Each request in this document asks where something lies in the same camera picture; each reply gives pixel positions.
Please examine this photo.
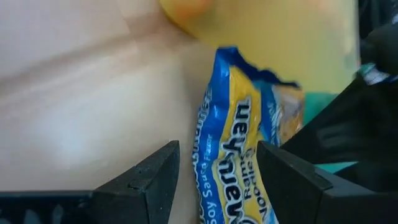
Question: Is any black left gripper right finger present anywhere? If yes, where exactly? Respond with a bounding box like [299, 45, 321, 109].
[256, 140, 358, 224]

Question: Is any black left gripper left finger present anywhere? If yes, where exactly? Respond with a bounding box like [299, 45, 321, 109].
[92, 139, 181, 224]

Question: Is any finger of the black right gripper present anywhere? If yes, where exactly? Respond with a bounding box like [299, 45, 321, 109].
[281, 74, 398, 190]
[360, 21, 398, 74]

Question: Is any blue Maruchan ramen pack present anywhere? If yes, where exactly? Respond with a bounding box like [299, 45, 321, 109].
[192, 46, 307, 224]

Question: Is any yellow plastic container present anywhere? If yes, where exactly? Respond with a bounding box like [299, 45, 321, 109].
[158, 0, 361, 94]

